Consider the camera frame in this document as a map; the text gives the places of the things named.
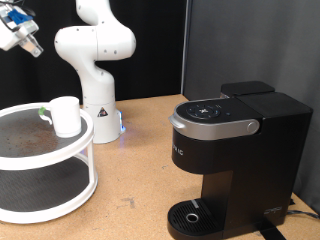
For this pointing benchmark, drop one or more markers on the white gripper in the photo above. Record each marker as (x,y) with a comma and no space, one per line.
(10,40)

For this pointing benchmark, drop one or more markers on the white mug with green tape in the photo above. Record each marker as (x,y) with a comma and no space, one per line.
(66,116)

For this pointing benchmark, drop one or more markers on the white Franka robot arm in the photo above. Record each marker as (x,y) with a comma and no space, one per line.
(96,83)

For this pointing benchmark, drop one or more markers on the black Keurig coffee machine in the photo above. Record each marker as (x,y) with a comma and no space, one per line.
(260,166)

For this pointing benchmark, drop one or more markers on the white two-tier turntable stand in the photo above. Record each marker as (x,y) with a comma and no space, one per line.
(46,161)

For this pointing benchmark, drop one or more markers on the black drip tray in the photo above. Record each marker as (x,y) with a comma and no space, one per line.
(206,220)

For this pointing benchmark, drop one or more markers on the black tape strip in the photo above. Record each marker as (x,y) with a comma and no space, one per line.
(271,233)

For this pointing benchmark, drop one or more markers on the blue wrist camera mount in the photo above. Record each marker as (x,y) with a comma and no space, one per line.
(15,16)

